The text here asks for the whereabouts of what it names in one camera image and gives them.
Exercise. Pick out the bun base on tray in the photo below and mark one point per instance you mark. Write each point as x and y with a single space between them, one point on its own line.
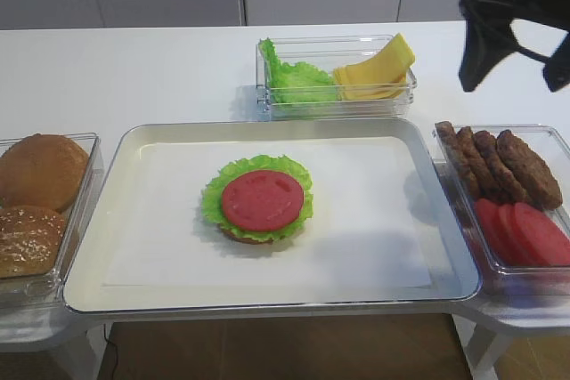
250 237

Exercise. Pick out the smooth bun bottom half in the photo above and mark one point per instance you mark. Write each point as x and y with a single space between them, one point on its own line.
42 170

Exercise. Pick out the green lettuce leaf on bun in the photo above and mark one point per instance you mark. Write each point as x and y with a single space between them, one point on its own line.
212 194

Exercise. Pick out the clear patty and tomato container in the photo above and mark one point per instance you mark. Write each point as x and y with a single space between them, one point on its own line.
504 279

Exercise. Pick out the brown patty front right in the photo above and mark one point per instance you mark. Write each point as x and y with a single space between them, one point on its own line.
530 170

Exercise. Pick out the clear lettuce and cheese container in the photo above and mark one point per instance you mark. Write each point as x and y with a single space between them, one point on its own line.
329 53

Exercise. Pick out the clear plastic bun container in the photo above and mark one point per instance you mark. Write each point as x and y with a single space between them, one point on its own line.
37 289

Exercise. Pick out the sesame bun top flat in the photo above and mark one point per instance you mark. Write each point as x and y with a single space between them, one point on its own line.
31 237

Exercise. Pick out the brown patty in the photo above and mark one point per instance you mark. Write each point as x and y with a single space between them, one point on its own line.
486 144
448 138
530 170
487 184

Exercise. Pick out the white serving tray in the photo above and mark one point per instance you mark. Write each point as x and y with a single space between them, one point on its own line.
453 273

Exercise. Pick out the red tomato slice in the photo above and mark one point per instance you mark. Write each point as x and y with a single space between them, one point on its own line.
513 245
545 243
262 200
487 214

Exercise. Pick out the red tomato slice front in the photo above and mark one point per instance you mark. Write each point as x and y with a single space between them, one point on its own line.
545 243

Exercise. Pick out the green lettuce leaves in container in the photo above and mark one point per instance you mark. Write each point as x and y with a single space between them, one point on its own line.
298 82

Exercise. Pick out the yellow cheese slices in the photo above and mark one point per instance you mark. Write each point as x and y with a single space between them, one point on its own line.
379 77

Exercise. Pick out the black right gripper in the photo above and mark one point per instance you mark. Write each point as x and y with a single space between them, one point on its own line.
489 38

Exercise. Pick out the white paper tray liner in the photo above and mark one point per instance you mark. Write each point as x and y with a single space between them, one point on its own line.
361 234

